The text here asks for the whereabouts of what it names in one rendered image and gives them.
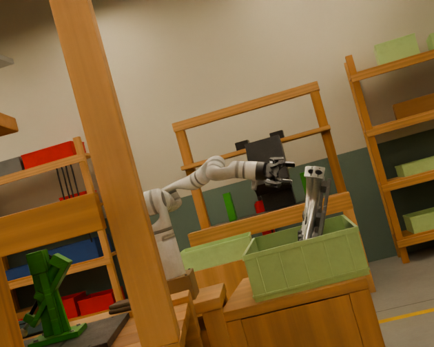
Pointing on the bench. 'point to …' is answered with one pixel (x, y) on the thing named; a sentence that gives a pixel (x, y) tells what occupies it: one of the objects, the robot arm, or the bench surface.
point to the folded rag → (120, 307)
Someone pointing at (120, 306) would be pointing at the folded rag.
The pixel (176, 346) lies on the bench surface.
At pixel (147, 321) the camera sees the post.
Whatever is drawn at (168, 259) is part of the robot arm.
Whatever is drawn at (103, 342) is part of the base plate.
